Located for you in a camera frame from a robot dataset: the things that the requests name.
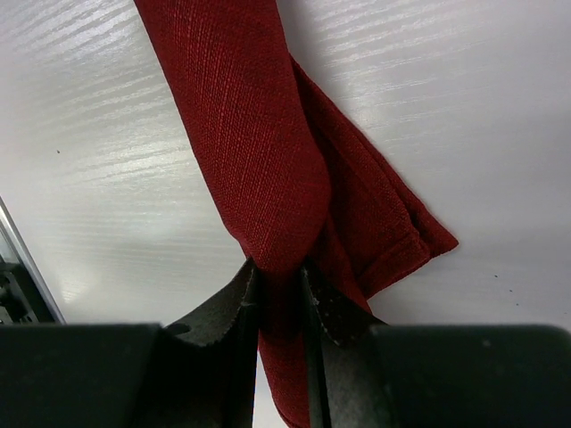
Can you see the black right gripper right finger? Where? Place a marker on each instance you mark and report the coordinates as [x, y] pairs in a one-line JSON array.
[[364, 373]]

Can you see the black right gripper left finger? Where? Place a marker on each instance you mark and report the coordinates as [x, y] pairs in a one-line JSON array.
[[197, 372]]

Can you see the aluminium front rail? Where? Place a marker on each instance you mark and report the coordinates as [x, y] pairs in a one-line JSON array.
[[27, 267]]

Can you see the dark red cloth napkin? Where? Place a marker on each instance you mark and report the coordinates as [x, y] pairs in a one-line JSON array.
[[291, 176]]

